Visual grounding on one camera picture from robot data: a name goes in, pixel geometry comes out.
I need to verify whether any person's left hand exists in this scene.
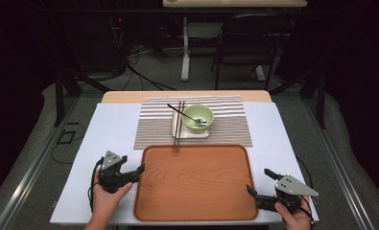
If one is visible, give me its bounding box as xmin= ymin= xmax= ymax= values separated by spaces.
xmin=92 ymin=171 xmax=133 ymax=219

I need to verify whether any white desk with metal legs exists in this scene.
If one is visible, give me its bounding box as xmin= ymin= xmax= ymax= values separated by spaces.
xmin=162 ymin=0 xmax=308 ymax=82

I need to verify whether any white table sheet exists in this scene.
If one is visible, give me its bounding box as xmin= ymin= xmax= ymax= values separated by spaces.
xmin=49 ymin=102 xmax=320 ymax=225

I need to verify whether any white square plate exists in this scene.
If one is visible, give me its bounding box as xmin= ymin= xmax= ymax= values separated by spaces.
xmin=171 ymin=109 xmax=211 ymax=139

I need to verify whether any striped placemat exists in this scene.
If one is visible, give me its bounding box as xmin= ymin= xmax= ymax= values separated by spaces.
xmin=132 ymin=95 xmax=253 ymax=151

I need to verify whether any metal spoon with black handle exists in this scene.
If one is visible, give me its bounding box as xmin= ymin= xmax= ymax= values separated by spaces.
xmin=166 ymin=103 xmax=209 ymax=127

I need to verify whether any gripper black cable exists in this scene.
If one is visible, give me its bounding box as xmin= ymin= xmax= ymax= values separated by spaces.
xmin=300 ymin=195 xmax=317 ymax=226
xmin=86 ymin=157 xmax=106 ymax=214

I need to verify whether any black folding chair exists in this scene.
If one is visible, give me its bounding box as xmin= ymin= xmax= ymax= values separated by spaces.
xmin=210 ymin=12 xmax=291 ymax=91

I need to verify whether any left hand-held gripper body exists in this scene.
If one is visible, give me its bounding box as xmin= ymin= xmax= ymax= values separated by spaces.
xmin=98 ymin=150 xmax=134 ymax=195

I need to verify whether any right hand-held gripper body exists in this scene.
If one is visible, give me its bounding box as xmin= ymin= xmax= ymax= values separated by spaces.
xmin=256 ymin=174 xmax=320 ymax=214

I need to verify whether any aluminium floor rail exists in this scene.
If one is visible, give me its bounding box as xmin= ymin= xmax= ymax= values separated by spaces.
xmin=305 ymin=95 xmax=375 ymax=230
xmin=0 ymin=95 xmax=80 ymax=230

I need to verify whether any black metal frame stand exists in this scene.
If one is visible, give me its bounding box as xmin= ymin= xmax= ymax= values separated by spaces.
xmin=53 ymin=68 xmax=112 ymax=127
xmin=268 ymin=68 xmax=327 ymax=130

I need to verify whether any green bowl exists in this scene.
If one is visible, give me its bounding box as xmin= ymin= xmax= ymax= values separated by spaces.
xmin=181 ymin=103 xmax=215 ymax=134

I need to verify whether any bundle of floor cables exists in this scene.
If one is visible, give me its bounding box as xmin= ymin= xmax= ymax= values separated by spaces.
xmin=113 ymin=41 xmax=178 ymax=92

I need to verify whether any brown wooden tray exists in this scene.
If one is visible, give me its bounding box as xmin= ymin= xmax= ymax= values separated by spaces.
xmin=133 ymin=144 xmax=259 ymax=222

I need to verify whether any person's right hand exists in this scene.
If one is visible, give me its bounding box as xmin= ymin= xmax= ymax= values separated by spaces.
xmin=274 ymin=195 xmax=314 ymax=230

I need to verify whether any thin black cable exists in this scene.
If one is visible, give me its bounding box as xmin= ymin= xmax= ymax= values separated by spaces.
xmin=295 ymin=155 xmax=315 ymax=190

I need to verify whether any dark equipment with red light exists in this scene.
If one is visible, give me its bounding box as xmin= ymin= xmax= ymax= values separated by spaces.
xmin=106 ymin=14 xmax=128 ymax=66

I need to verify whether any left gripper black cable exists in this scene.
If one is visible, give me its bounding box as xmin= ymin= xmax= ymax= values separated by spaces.
xmin=86 ymin=157 xmax=106 ymax=214

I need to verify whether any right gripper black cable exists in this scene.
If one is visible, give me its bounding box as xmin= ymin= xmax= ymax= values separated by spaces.
xmin=300 ymin=195 xmax=317 ymax=226

